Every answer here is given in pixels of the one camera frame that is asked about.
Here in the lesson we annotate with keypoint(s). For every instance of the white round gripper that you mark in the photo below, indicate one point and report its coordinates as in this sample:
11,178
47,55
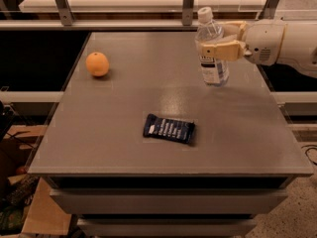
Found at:
264,41

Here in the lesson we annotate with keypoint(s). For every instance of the clear plastic water bottle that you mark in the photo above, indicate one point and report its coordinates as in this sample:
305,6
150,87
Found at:
209,34

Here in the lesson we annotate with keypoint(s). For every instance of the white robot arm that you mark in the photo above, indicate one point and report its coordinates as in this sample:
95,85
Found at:
298,49

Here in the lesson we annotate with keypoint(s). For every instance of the dark blue snack packet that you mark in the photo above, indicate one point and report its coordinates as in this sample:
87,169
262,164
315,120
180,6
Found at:
168,129

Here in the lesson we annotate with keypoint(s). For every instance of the orange fruit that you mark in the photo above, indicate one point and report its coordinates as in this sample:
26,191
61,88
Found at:
97,64

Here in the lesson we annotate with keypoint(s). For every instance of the grey drawer cabinet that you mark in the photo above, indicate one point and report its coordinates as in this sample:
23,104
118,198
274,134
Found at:
167,213

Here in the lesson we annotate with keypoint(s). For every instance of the cardboard box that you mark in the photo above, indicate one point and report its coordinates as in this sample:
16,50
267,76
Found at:
45,216

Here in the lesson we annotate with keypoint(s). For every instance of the metal frame rail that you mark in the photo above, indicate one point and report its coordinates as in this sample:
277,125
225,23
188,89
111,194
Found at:
105,15

